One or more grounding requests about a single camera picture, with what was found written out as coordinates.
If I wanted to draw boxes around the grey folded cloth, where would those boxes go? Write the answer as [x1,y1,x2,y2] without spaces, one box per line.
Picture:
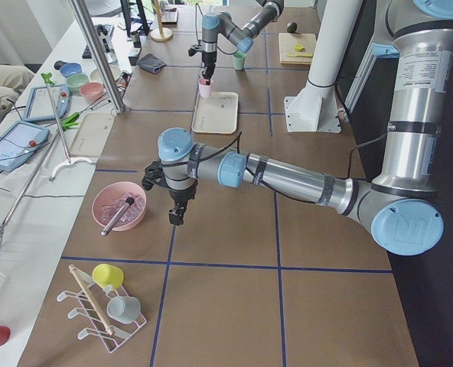
[136,54,166,74]

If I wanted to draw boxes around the aluminium frame post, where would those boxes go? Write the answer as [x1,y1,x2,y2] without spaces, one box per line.
[69,0,125,115]

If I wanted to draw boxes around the pink bowl with ice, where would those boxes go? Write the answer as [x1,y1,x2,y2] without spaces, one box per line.
[92,181,147,231]

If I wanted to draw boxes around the cream side bowl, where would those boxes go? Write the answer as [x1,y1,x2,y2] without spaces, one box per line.
[89,64,123,84]

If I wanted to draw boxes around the blue teach pendant far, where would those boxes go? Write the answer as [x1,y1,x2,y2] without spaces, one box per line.
[22,84,70,123]

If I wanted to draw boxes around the lemon slices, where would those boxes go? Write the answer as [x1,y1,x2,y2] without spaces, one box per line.
[293,43,305,52]

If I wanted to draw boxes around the white wire cup rack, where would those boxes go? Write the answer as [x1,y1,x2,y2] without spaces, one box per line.
[57,264,148,353]

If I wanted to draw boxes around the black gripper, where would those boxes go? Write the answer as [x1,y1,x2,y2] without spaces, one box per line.
[168,183,197,226]
[202,50,216,85]

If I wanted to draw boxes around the wooden mug tree stand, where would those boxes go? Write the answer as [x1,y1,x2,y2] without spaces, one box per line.
[150,0,173,42]

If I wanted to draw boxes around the wooden cutting board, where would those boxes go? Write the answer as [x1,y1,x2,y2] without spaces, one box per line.
[279,33,317,65]

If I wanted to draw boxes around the pink side bowl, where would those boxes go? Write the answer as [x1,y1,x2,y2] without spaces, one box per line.
[80,82,104,102]

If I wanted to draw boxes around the spare cream tray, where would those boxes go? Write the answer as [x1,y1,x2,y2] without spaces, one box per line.
[70,113,114,158]

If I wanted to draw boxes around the yellow cup on rack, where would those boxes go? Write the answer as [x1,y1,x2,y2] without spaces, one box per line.
[92,263,124,290]

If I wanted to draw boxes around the cream rabbit tray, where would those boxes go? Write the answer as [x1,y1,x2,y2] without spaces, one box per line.
[191,92,239,135]

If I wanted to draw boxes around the grey cup on rack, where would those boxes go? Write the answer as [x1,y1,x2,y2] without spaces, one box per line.
[106,296,141,324]

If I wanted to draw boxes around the long metal reacher grabber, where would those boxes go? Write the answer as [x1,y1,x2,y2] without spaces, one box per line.
[41,72,97,182]

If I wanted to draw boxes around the wooden rolling stick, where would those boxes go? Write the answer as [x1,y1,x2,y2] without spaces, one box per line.
[69,264,115,336]

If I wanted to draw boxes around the green side bowl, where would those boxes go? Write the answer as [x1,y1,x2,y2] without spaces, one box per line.
[66,73,89,93]

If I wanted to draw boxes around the yellow plastic knife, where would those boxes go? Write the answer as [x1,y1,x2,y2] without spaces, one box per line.
[286,53,313,58]

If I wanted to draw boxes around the blue teach pendant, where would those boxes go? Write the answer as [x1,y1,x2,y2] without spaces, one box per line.
[0,121,50,171]
[22,84,70,123]

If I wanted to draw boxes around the blue teach pendant near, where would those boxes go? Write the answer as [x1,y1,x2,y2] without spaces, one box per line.
[0,121,50,171]

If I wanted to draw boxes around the blue side bowl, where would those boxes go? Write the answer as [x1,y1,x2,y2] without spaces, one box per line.
[60,63,82,79]

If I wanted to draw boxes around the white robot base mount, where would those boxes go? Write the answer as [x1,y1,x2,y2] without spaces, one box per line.
[285,0,362,133]

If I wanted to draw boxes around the pink cup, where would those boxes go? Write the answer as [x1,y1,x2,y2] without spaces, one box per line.
[198,77,213,98]

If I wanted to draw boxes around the metal black-tipped tongs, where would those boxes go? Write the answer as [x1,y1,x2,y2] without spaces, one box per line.
[100,196,135,236]

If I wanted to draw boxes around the green cup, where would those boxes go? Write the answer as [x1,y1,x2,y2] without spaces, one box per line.
[233,50,246,70]

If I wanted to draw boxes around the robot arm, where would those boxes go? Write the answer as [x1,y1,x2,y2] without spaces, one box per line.
[142,1,453,255]
[189,0,284,85]

